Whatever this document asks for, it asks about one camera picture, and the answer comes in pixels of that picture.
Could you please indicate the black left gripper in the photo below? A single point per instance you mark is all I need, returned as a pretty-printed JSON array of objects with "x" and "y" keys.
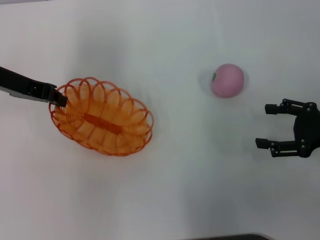
[{"x": 22, "y": 86}]

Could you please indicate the orange woven plastic basket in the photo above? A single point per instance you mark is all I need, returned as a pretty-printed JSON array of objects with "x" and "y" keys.
[{"x": 105, "y": 125}]

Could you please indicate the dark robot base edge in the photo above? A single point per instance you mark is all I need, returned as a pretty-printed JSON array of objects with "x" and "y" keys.
[{"x": 232, "y": 237}]

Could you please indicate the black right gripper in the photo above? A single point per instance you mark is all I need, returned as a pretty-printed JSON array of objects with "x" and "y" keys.
[{"x": 308, "y": 130}]

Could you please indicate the pink toy peach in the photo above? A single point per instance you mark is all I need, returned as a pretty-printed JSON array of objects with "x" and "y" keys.
[{"x": 228, "y": 80}]

